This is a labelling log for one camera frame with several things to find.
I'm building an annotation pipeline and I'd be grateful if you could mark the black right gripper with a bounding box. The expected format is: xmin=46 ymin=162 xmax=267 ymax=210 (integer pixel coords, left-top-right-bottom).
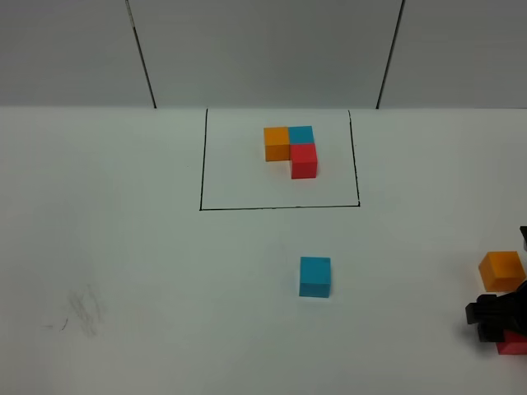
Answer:
xmin=465 ymin=281 xmax=526 ymax=342

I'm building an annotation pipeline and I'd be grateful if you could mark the red template cube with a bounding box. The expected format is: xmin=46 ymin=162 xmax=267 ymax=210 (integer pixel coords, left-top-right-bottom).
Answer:
xmin=290 ymin=143 xmax=318 ymax=179

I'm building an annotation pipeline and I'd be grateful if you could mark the blue template cube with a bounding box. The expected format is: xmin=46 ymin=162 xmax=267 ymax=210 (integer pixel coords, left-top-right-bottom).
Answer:
xmin=288 ymin=126 xmax=315 ymax=145

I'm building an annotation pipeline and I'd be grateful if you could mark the orange template cube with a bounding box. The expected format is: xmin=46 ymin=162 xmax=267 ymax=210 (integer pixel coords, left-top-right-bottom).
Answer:
xmin=263 ymin=127 xmax=290 ymax=161

